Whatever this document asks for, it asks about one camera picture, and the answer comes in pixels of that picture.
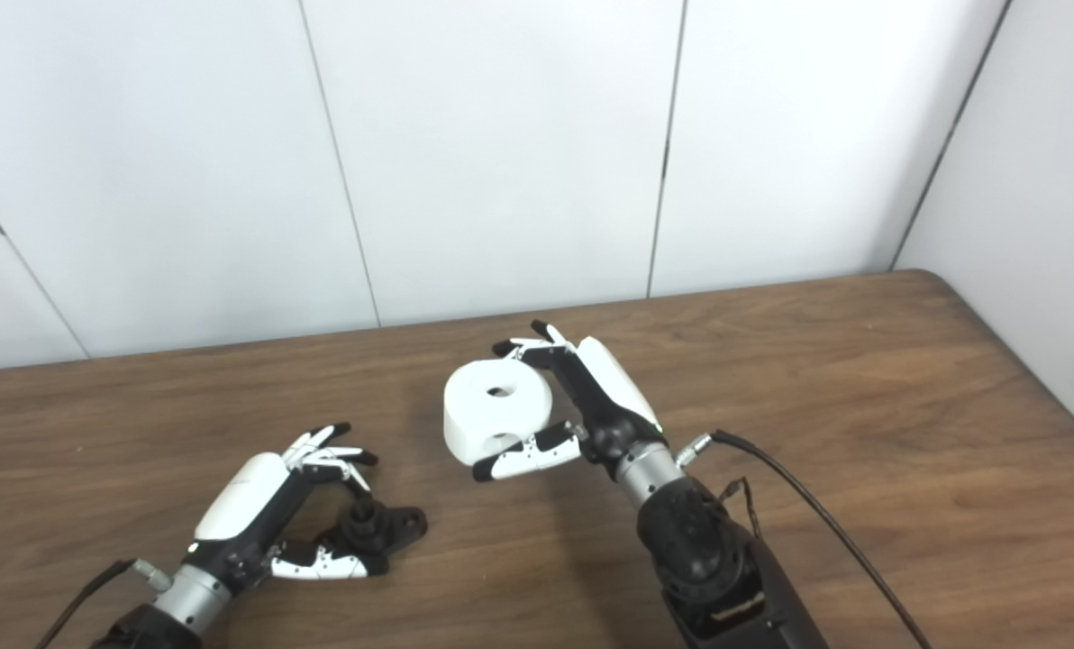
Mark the round white piece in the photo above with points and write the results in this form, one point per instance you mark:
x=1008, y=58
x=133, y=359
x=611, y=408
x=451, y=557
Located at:
x=492, y=415

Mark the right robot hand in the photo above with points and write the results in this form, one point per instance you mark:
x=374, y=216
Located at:
x=614, y=397

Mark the black flanged holder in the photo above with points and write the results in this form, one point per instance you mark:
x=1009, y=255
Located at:
x=384, y=527

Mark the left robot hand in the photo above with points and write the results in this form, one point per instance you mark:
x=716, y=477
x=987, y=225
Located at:
x=244, y=500

